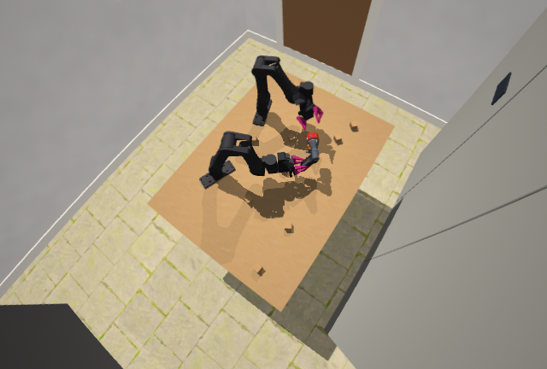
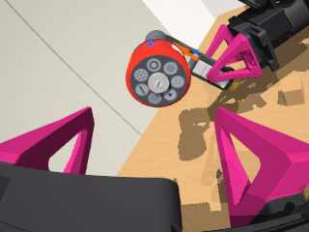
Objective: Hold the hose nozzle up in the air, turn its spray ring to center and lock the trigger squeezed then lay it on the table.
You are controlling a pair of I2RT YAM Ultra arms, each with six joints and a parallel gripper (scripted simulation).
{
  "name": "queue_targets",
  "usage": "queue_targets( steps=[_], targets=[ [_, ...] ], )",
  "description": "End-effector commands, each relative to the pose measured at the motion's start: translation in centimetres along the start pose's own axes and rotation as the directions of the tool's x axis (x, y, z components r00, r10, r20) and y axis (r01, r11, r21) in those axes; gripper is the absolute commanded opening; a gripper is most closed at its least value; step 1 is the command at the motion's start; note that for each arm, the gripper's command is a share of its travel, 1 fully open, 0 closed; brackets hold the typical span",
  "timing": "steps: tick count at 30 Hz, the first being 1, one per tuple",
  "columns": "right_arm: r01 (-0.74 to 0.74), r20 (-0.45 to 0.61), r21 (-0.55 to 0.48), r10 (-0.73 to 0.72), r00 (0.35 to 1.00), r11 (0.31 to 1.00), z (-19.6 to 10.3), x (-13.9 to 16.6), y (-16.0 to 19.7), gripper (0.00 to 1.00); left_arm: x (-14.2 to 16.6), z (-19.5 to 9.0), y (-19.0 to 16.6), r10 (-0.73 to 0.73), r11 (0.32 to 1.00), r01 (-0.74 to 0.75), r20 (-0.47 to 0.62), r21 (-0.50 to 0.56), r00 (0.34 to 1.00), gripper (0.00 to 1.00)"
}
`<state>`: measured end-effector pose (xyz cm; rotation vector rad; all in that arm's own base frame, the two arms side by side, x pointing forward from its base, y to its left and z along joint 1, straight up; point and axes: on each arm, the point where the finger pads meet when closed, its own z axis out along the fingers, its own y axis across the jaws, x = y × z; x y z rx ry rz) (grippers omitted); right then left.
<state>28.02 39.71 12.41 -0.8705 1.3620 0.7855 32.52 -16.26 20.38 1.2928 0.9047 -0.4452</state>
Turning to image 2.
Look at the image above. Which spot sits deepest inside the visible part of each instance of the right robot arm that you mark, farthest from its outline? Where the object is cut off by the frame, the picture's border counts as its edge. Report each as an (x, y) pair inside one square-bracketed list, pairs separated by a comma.
[(276, 18)]

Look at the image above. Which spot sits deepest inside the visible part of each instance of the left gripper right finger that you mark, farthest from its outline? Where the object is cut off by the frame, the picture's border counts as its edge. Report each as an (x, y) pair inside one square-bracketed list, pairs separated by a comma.
[(284, 165)]

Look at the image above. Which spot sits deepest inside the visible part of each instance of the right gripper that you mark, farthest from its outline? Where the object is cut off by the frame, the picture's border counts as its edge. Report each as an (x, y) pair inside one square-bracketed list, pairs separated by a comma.
[(241, 48)]

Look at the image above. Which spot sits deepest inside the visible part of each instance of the black and red hose nozzle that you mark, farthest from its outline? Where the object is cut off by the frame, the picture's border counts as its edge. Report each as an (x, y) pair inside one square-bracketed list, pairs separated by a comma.
[(160, 69)]

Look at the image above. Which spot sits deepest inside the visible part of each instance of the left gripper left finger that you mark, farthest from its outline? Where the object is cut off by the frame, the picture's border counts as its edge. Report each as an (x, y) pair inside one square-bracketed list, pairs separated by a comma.
[(33, 149)]

